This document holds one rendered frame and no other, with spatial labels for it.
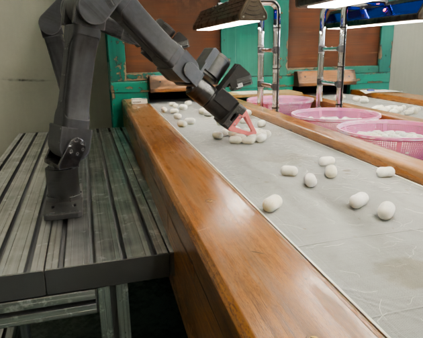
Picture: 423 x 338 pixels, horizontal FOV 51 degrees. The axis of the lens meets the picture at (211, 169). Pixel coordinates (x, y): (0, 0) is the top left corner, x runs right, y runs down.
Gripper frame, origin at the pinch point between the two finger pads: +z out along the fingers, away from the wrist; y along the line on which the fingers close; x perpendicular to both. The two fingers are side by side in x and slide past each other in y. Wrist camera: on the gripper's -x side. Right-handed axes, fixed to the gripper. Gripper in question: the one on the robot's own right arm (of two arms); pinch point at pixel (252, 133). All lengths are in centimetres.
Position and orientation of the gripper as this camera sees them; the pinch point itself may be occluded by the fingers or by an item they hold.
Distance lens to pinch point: 113.8
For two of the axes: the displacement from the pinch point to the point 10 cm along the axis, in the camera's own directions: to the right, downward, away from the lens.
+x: -6.1, 7.9, 0.7
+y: -2.2, -2.6, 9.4
